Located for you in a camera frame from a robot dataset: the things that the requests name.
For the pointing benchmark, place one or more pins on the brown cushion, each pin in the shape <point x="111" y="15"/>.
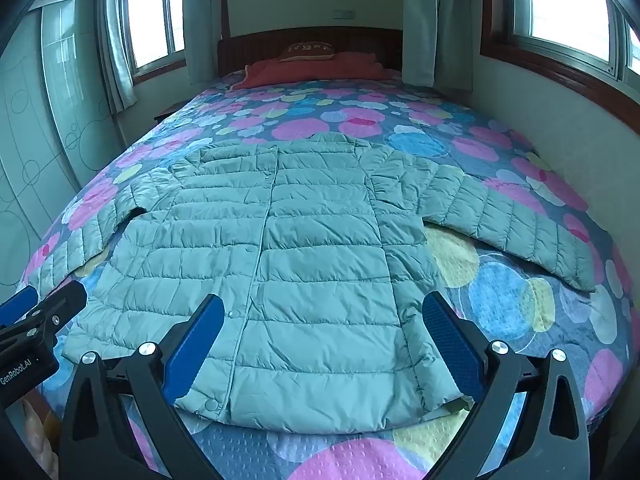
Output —
<point x="306" y="51"/>

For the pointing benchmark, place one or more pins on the circle-print bedspread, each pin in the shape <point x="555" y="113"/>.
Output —
<point x="510" y="310"/>

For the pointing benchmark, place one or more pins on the small white-framed window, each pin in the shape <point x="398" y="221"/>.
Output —
<point x="150" y="15"/>

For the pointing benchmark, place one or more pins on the long pale corner curtain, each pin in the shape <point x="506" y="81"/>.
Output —
<point x="440" y="20"/>

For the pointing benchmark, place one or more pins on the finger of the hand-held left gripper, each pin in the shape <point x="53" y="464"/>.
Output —
<point x="60" y="302"/>
<point x="17" y="306"/>

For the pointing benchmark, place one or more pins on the white wall switch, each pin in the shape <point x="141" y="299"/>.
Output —
<point x="344" y="13"/>

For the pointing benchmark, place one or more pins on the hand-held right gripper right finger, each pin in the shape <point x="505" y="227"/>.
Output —
<point x="452" y="345"/>

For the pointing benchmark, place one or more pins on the dark wooden headboard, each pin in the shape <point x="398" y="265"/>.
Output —
<point x="350" y="40"/>

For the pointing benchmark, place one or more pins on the glass-door wardrobe with circles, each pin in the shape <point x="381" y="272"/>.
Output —
<point x="50" y="110"/>

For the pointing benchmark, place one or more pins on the person's left hand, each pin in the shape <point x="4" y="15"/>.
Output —
<point x="39" y="440"/>

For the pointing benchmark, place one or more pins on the red pillow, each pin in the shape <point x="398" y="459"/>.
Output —
<point x="320" y="72"/>

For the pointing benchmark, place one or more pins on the light green quilted down jacket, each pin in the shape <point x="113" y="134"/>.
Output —
<point x="300" y="260"/>

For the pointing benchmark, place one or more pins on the large wood-trimmed window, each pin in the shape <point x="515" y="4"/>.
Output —
<point x="565" y="10"/>

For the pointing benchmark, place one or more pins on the dark wooden nightstand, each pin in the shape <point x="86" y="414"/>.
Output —
<point x="167" y="112"/>

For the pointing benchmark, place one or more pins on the pale curtain beside headboard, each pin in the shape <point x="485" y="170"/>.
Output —
<point x="205" y="15"/>

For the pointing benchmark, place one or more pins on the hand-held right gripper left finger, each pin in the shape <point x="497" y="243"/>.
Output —
<point x="197" y="345"/>

